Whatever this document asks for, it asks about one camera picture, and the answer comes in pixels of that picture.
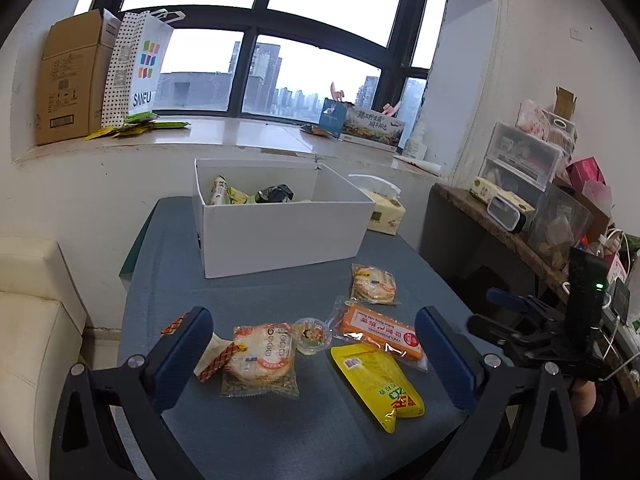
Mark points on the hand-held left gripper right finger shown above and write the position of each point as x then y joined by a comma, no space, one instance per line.
445,360

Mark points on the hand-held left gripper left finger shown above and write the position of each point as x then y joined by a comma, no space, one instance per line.
182,355

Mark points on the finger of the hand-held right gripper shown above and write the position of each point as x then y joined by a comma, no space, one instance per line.
505,298
495,327

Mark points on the white packet with red trim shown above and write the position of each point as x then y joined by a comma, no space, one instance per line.
215,350

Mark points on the yellow snack pouch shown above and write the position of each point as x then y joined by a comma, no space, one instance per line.
380,385

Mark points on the orange snack packet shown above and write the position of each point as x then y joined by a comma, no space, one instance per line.
380,335

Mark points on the clear round cake packet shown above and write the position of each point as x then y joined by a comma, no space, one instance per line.
262,360

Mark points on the round cracker packet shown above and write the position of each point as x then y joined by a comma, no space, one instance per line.
374,285

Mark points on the small jelly cup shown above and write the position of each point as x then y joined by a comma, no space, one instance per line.
311,335

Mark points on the white cardboard box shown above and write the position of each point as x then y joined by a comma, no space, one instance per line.
280,240

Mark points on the long beige snack packet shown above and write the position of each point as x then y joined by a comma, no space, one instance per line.
218,191

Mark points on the yellow chips packet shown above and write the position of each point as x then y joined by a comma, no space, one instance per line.
240,196

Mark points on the black snack packet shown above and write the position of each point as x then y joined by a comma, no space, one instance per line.
275,194

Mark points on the person's right hand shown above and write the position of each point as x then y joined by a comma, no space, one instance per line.
585,400

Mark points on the white power strip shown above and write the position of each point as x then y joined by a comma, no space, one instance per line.
625,335

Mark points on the white black desk clock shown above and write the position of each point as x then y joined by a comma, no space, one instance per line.
505,214

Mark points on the clear plastic storage bin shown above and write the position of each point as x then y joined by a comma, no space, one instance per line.
560,225

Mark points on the brown stone side counter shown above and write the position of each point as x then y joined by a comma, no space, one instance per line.
465,210

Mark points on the beige printed small box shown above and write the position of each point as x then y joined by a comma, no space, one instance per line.
482,187

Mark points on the pale pink bag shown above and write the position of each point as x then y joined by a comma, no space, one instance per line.
597,197

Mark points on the pink box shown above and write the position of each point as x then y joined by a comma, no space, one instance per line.
585,172

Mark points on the clear plastic drawer unit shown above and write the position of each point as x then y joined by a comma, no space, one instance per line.
520,160

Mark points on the beige tissue box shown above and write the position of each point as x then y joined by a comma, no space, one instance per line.
385,215

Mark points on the cream leather sofa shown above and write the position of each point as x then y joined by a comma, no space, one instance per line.
35,340

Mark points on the white red tube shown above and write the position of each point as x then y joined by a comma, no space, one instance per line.
417,164

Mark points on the white pump bottle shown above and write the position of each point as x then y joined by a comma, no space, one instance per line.
415,145

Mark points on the floral pink pack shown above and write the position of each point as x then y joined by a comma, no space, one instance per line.
531,117

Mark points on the small open cardboard box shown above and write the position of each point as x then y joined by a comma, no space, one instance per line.
565,104

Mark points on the landscape printed gift box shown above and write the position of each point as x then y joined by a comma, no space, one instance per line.
372,127

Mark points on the pink toy figure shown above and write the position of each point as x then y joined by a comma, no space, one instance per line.
392,109
337,92

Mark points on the beige windowsill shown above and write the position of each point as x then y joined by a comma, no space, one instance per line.
225,132

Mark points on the pile of green yellow sachets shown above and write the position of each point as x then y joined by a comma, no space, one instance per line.
135,127

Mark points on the small blue box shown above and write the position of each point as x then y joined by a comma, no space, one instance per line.
331,117

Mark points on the snack packet on windowsill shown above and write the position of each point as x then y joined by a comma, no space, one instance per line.
316,131

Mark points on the white polka-dot shopping bag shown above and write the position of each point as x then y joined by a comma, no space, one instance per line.
147,70

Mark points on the brown cardboard carton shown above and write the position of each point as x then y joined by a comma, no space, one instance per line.
70,80

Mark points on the white wall socket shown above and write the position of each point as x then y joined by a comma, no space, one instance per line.
577,34

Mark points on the black window frame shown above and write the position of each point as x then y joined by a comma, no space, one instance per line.
250,30

